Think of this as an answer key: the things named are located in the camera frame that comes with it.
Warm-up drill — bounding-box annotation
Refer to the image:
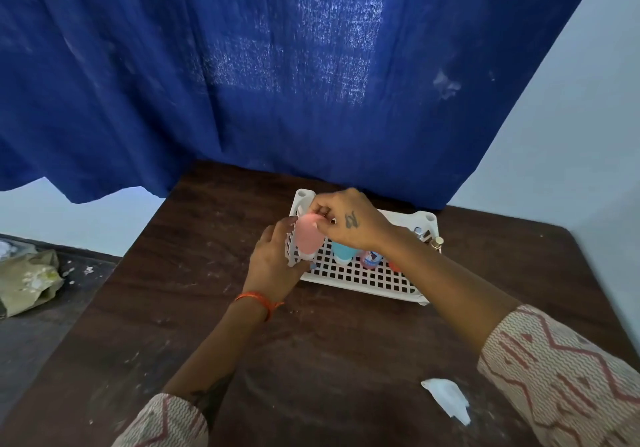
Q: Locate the person's left hand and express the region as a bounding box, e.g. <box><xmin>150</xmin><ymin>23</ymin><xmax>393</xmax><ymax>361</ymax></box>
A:
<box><xmin>242</xmin><ymin>215</ymin><xmax>313</xmax><ymax>305</ymax></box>

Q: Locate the orange thread bracelet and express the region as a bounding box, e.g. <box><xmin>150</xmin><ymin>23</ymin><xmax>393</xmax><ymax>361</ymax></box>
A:
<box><xmin>233</xmin><ymin>291</ymin><xmax>285</xmax><ymax>322</ymax></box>

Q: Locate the dark blue curtain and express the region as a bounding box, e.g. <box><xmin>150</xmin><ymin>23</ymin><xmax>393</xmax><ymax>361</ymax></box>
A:
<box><xmin>0</xmin><ymin>0</ymin><xmax>609</xmax><ymax>211</ymax></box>

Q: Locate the orange spray bottle silver cap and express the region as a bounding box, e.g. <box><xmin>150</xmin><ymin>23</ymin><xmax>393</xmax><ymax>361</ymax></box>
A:
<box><xmin>387</xmin><ymin>225</ymin><xmax>427</xmax><ymax>274</ymax></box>

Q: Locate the teal squeeze bottle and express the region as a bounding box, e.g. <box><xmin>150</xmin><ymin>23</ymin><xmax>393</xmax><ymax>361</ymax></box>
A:
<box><xmin>331</xmin><ymin>241</ymin><xmax>361</xmax><ymax>266</ymax></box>

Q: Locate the patterned right sleeve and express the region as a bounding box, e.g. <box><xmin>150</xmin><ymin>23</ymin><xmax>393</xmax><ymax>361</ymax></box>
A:
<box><xmin>477</xmin><ymin>304</ymin><xmax>640</xmax><ymax>447</ymax></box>

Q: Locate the patterned left sleeve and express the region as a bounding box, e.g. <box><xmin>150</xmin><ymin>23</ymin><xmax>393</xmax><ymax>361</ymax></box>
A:
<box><xmin>111</xmin><ymin>392</ymin><xmax>210</xmax><ymax>447</ymax></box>

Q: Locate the person's left forearm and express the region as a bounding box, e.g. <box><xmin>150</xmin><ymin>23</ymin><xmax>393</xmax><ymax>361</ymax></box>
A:
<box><xmin>162</xmin><ymin>299</ymin><xmax>273</xmax><ymax>432</ymax></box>

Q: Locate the white perforated plastic rack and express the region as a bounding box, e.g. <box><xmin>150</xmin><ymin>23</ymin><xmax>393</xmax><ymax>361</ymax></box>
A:
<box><xmin>285</xmin><ymin>189</ymin><xmax>443</xmax><ymax>306</ymax></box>

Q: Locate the dark wooden table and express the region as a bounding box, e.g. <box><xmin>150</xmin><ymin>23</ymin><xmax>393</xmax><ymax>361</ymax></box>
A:
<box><xmin>0</xmin><ymin>159</ymin><xmax>640</xmax><ymax>447</ymax></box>

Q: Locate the patterned sleeve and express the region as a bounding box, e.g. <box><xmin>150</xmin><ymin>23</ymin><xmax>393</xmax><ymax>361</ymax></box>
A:
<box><xmin>477</xmin><ymin>304</ymin><xmax>640</xmax><ymax>447</ymax></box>
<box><xmin>111</xmin><ymin>392</ymin><xmax>210</xmax><ymax>447</ymax></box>

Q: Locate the person's right hand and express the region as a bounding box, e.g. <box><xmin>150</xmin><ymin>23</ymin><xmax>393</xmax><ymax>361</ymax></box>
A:
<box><xmin>309</xmin><ymin>187</ymin><xmax>401</xmax><ymax>258</ymax></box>

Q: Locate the crumpled beige paper bag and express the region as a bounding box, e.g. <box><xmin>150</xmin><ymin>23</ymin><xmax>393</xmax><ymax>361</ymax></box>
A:
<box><xmin>0</xmin><ymin>242</ymin><xmax>66</xmax><ymax>318</ymax></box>

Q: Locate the white wet wipe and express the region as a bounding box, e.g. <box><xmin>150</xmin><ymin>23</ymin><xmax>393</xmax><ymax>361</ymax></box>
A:
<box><xmin>421</xmin><ymin>378</ymin><xmax>472</xmax><ymax>426</ymax></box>

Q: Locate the pink squeeze bottle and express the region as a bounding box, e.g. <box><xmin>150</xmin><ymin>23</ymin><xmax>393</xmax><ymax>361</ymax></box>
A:
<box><xmin>295</xmin><ymin>213</ymin><xmax>321</xmax><ymax>255</ymax></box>

